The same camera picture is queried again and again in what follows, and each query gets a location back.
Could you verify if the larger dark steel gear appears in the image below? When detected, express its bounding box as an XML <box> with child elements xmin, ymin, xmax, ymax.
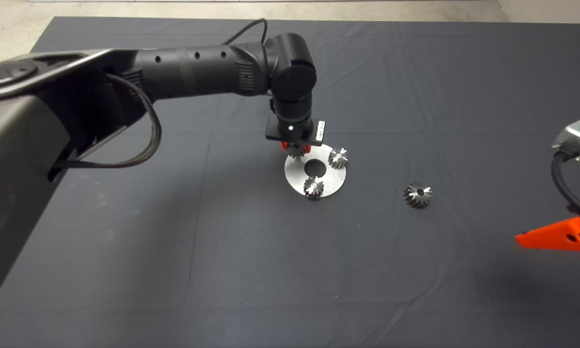
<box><xmin>402</xmin><ymin>182</ymin><xmax>434</xmax><ymax>209</ymax></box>

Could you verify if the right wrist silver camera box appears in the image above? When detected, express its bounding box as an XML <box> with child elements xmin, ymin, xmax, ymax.
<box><xmin>552</xmin><ymin>117</ymin><xmax>580</xmax><ymax>170</ymax></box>

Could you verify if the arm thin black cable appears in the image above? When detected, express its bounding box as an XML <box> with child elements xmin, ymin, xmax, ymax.
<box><xmin>225</xmin><ymin>18</ymin><xmax>269</xmax><ymax>45</ymax></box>
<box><xmin>552</xmin><ymin>152</ymin><xmax>580</xmax><ymax>224</ymax></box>

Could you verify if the small steel gear on pin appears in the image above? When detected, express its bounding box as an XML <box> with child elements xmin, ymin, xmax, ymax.
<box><xmin>303</xmin><ymin>176</ymin><xmax>325</xmax><ymax>200</ymax></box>
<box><xmin>328</xmin><ymin>147</ymin><xmax>349</xmax><ymax>170</ymax></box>

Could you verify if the dark grey table cloth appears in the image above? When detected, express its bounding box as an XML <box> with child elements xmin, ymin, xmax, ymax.
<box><xmin>0</xmin><ymin>16</ymin><xmax>580</xmax><ymax>348</ymax></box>

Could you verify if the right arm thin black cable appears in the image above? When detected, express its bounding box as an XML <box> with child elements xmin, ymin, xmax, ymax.
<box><xmin>552</xmin><ymin>152</ymin><xmax>580</xmax><ymax>224</ymax></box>

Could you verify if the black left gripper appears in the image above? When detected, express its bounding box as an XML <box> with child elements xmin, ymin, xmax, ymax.
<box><xmin>265</xmin><ymin>115</ymin><xmax>325</xmax><ymax>152</ymax></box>

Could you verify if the round metal plate with hole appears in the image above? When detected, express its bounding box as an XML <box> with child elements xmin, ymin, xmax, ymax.
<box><xmin>284</xmin><ymin>145</ymin><xmax>347</xmax><ymax>199</ymax></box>

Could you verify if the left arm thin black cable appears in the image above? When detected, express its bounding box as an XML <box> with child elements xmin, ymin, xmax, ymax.
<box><xmin>225</xmin><ymin>18</ymin><xmax>269</xmax><ymax>45</ymax></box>

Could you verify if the left arm braided black cable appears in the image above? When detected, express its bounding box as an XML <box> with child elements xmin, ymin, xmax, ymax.
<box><xmin>58</xmin><ymin>73</ymin><xmax>163</xmax><ymax>169</ymax></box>

